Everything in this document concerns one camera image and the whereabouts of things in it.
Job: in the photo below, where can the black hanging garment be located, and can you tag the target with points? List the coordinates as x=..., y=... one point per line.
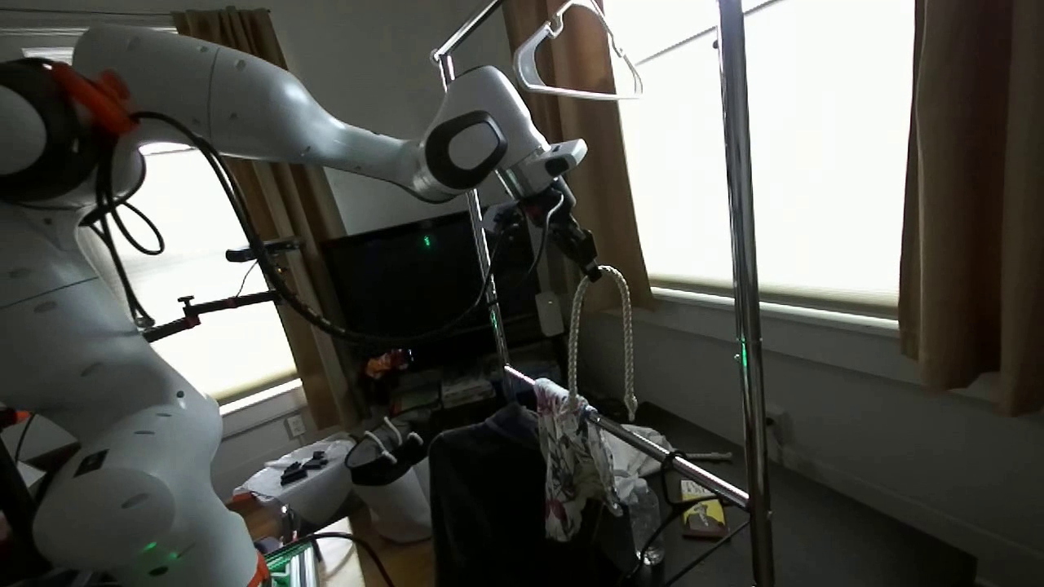
x=483, y=511

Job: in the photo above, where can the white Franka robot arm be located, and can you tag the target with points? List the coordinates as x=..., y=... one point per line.
x=100, y=413

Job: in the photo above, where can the white box with black controllers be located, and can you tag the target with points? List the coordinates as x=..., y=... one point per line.
x=298, y=478

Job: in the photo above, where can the thick chrome rack pole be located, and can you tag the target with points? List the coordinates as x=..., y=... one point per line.
x=741, y=271

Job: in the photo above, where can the clear plastic clothes hanger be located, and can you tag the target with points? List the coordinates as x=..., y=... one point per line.
x=609, y=52

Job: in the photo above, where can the black flat screen monitor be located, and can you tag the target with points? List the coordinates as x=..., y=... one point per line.
x=402, y=295

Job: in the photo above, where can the small white device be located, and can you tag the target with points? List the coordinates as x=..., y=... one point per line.
x=550, y=315

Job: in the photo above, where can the floral patterned cloth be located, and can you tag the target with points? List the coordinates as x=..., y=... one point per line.
x=565, y=457

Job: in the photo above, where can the chrome rack crossbar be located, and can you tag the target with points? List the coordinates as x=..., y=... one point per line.
x=466, y=28

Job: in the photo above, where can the white bucket with dark rim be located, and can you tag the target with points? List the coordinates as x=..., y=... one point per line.
x=391, y=502

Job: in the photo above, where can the white crumpled cloth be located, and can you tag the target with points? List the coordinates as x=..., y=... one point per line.
x=640, y=457

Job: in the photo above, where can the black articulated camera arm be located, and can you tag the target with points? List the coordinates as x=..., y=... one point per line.
x=215, y=309

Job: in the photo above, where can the chrome rack rail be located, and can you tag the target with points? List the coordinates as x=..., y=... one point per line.
x=663, y=457

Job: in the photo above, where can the black clamp bracket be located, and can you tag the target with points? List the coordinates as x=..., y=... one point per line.
x=262, y=248

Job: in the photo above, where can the yellow packet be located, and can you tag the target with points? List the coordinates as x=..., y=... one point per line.
x=703, y=516

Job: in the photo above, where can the narrow brown curtain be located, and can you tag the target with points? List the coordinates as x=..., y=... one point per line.
x=304, y=328

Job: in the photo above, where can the wide brown curtain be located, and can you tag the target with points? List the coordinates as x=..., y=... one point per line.
x=973, y=196

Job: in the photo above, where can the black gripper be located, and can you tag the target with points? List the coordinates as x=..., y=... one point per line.
x=541, y=224

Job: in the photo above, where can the brown curtain behind hanger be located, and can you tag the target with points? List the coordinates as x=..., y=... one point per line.
x=609, y=185

